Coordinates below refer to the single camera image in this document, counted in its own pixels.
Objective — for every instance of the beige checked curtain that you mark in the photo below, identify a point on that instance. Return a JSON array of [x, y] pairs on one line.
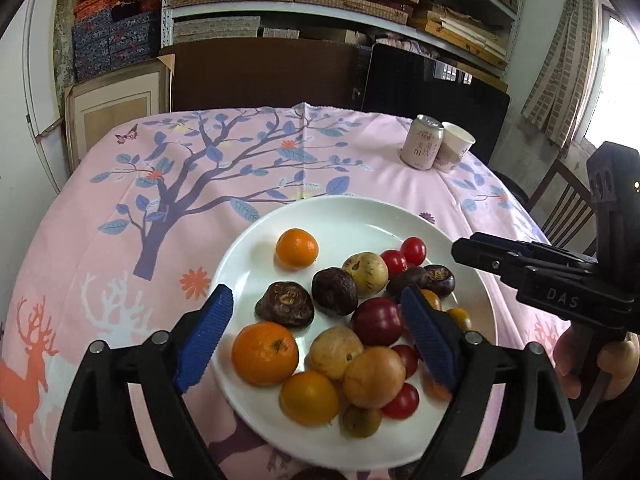
[[565, 60]]

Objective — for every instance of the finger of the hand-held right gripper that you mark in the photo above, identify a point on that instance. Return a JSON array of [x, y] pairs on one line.
[[480, 257], [550, 254]]

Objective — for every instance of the dark red plum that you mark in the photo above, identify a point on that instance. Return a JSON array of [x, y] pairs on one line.
[[377, 321]]

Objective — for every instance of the stack of pale wooden boxes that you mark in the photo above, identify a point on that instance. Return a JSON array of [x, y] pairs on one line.
[[450, 30]]

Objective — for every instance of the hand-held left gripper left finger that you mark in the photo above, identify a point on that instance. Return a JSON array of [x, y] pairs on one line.
[[202, 345]]

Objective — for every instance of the person's right hand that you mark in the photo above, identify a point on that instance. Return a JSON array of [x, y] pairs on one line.
[[622, 365]]

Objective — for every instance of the black glossy panel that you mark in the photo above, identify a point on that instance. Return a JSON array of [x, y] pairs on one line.
[[400, 80]]

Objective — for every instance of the yellow passion fruit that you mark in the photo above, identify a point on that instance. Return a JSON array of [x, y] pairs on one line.
[[374, 377]]

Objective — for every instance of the dark slatted wooden chair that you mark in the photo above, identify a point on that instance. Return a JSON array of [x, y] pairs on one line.
[[560, 200]]

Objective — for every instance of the pale pink drink can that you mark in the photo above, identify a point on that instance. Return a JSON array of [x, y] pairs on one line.
[[422, 145]]

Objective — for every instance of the white framed window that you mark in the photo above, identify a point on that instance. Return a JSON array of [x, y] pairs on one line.
[[620, 85]]

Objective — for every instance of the stack of blue patterned boxes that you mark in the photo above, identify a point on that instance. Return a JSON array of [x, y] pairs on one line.
[[115, 40]]

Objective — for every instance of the orange mandarin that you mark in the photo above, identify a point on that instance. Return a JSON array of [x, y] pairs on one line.
[[265, 354], [296, 248]]

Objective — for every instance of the pale yellow pepino melon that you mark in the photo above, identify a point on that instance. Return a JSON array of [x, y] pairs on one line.
[[335, 352]]

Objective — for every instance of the dark brown wooden board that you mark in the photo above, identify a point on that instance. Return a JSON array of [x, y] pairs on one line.
[[260, 75]]

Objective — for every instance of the white round plate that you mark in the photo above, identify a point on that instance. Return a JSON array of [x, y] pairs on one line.
[[350, 220]]

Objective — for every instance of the pink floral cloth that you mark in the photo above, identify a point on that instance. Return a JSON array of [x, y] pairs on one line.
[[400, 44]]

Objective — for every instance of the white paper cup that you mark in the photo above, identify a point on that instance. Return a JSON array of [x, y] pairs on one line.
[[455, 147]]

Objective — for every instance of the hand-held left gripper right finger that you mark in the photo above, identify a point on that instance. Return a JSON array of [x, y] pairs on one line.
[[432, 345]]

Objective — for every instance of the pink deer print tablecloth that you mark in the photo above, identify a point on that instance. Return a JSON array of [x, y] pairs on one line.
[[150, 170]]

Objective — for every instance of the beige picture frame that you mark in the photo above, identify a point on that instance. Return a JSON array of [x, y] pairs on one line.
[[115, 110]]

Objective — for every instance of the red cherry tomato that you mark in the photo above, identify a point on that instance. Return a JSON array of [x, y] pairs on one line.
[[395, 262], [401, 401], [413, 250], [405, 360]]

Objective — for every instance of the small olive passion fruit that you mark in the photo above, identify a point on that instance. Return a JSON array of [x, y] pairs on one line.
[[360, 421]]

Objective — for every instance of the white leaning panel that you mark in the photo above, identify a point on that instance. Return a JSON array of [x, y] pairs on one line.
[[42, 85]]

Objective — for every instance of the white metal shelf rack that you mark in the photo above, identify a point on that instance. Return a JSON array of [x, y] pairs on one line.
[[167, 30]]

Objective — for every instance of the small orange citrus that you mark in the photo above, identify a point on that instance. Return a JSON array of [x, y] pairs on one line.
[[309, 398], [427, 387], [432, 300], [459, 317]]

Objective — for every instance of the dark brown water chestnut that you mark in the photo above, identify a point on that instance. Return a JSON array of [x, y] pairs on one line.
[[334, 290], [439, 279], [285, 302], [407, 277]]

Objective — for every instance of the striped pepino melon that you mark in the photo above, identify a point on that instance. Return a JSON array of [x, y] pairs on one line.
[[366, 274]]

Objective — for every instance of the marble patterned panel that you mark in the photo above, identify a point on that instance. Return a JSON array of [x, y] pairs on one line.
[[62, 35]]

